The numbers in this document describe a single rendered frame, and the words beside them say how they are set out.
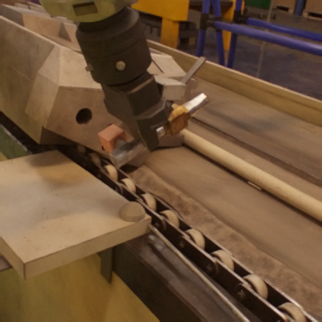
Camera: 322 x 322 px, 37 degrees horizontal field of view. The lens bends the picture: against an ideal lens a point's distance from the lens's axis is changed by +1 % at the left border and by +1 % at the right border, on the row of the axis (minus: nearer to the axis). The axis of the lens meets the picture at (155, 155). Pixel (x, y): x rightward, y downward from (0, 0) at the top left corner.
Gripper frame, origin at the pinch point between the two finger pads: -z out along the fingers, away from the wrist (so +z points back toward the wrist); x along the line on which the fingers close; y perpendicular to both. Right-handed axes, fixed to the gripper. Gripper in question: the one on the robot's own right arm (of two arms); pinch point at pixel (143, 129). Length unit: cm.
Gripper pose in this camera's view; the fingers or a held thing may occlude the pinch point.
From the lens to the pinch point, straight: 73.8
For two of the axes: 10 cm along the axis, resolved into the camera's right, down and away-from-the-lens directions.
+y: -7.7, 5.4, -3.4
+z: -2.6, -7.5, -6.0
